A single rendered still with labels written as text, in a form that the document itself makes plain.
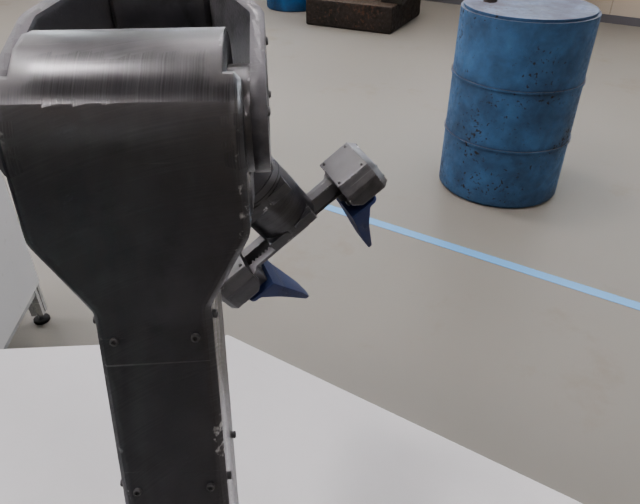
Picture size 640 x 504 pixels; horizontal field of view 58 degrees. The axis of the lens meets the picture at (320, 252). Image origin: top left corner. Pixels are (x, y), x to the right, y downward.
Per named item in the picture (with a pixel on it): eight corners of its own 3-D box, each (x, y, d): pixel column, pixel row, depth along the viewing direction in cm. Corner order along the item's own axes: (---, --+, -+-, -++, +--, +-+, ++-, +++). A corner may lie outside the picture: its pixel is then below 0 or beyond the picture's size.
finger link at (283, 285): (279, 277, 54) (260, 241, 58) (249, 302, 54) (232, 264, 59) (318, 312, 58) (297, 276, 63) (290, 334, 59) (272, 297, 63)
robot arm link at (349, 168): (345, 120, 47) (316, 92, 51) (172, 267, 48) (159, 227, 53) (390, 183, 52) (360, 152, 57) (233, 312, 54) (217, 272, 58)
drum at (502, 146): (420, 190, 309) (440, 6, 257) (459, 148, 353) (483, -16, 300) (541, 222, 283) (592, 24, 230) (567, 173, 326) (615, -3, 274)
